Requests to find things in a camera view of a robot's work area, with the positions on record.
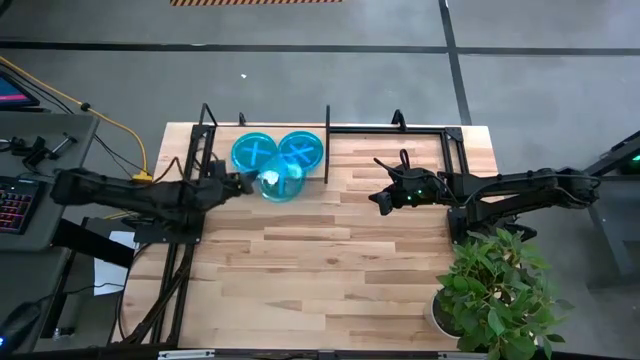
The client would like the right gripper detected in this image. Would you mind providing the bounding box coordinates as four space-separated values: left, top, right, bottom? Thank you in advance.
368 168 444 217

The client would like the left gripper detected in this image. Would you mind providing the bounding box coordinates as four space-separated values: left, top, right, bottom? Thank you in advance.
202 172 255 207

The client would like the large potted green plant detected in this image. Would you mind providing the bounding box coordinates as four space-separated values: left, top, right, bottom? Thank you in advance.
423 227 576 360

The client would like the black flat panel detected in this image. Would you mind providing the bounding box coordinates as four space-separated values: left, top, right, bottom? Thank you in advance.
49 217 136 270

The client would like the white paper sheet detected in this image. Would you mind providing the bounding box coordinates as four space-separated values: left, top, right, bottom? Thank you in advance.
92 229 139 297

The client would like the grey side desk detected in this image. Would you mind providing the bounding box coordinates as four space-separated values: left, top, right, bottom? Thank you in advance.
0 110 101 354

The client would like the black clamp tool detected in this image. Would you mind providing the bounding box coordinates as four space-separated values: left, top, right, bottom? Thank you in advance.
0 130 80 170

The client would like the backlit rainbow keyboard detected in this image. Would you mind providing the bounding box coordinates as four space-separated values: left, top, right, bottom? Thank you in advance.
0 174 40 236

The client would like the pink-lit desk monitor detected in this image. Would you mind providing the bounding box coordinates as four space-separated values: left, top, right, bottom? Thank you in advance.
0 69 41 110

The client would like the black computer mouse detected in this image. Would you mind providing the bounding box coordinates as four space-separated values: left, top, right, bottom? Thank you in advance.
0 299 44 354

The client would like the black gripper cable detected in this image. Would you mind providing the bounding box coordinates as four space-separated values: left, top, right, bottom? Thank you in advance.
373 148 416 176

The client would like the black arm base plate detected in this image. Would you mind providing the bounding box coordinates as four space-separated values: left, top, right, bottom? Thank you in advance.
132 209 207 246
446 204 539 246

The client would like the black aluminium table frame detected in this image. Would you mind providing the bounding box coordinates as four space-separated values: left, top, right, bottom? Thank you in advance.
107 107 471 351

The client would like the yellow cable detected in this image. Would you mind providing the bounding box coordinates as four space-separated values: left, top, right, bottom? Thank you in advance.
0 54 155 184

